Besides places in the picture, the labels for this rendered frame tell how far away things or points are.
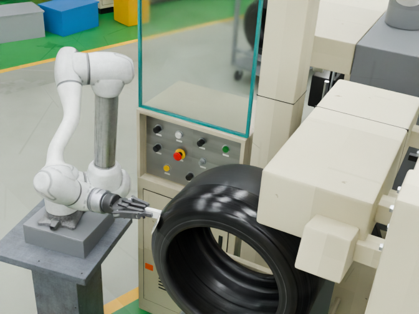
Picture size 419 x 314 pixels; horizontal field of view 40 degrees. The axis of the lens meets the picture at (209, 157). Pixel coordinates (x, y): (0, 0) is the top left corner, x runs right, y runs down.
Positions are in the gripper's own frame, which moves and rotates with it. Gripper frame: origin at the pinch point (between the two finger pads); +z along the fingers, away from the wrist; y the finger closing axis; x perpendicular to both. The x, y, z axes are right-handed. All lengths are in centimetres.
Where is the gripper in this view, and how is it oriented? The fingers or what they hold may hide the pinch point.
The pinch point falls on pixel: (154, 213)
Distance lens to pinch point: 201.5
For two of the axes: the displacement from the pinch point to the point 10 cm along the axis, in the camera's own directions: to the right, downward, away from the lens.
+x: 0.7, 8.8, 4.6
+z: 8.9, 1.5, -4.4
